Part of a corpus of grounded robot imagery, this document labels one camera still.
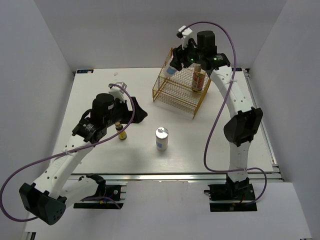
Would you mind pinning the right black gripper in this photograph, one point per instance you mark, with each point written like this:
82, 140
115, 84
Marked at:
179, 54

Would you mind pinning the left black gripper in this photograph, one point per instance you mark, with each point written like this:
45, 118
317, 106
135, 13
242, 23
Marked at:
139, 113

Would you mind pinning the white shaker blue label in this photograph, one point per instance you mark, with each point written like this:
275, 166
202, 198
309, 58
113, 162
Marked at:
168, 70
162, 138

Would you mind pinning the tall black-capped sauce bottle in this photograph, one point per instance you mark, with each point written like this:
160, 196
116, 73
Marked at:
197, 79

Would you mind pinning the small yellow-label bottle front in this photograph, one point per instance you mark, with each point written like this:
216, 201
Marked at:
120, 129

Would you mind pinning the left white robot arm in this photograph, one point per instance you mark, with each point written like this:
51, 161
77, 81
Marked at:
47, 197

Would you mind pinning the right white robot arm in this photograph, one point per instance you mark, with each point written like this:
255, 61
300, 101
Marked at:
244, 118

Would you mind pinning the blue table label right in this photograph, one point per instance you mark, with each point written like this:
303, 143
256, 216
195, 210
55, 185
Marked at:
237, 69

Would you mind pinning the blue table label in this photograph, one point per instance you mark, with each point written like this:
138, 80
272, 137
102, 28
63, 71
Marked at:
84, 71
237, 69

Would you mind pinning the blue table label left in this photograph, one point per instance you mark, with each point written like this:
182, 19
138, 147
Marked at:
84, 71

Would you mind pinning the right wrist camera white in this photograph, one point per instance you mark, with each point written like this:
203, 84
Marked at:
184, 33

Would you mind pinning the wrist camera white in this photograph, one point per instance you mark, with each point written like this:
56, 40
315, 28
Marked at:
117, 92
184, 33

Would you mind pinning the gold wire rack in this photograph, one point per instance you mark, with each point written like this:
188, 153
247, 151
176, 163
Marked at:
177, 90

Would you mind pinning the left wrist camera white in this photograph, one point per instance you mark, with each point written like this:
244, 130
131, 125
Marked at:
117, 92

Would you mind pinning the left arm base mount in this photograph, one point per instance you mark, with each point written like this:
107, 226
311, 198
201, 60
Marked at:
107, 196

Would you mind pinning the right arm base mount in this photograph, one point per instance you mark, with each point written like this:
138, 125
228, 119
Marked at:
231, 196

